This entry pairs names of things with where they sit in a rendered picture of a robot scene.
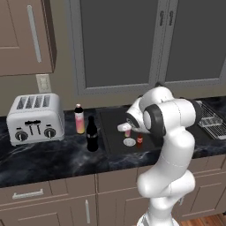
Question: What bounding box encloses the black sink basin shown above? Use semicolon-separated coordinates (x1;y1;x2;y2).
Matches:
96;105;166;157

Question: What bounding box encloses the wide brown drawer front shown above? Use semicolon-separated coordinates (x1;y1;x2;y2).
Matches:
0;180;53;207

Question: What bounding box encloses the grey wire dish rack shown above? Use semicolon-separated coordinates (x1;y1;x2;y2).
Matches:
195;100;226;140

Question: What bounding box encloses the brown panel under sink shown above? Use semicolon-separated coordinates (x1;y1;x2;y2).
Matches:
96;165;154;193

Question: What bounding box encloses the yellow pink bottle black cap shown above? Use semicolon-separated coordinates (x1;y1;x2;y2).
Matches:
73;103;86;135

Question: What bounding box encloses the grey framed window pane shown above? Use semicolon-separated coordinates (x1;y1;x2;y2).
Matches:
70;0;162;96
160;0;226;89

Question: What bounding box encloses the silver four-slot toaster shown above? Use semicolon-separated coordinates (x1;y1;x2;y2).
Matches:
6;93;65;147

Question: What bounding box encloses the brown base cupboard door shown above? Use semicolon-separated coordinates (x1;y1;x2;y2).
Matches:
0;194;99;226
176;171;226;221

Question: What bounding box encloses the white wall outlet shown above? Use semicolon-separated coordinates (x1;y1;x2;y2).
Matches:
35;73;52;94

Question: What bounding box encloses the silver base cupboard handle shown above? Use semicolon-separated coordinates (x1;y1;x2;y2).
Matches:
85;199;92;225

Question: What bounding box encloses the brown wall cupboard door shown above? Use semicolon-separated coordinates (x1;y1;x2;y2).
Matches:
0;0;55;77

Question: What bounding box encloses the long silver cupboard handle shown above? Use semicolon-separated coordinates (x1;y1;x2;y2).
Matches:
26;4;42;64

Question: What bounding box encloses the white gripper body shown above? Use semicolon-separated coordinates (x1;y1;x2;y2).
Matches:
117;122;132;132

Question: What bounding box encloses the brown cupboard door under sink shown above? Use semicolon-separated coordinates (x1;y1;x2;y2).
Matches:
97;189;152;226

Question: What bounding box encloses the silver drawer handle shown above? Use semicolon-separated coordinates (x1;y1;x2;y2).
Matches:
11;188;45;200

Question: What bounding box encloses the narrow brown drawer front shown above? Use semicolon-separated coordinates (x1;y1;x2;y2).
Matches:
49;174;97;197

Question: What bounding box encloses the large black bottle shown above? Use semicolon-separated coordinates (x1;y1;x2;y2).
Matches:
86;115;99;153

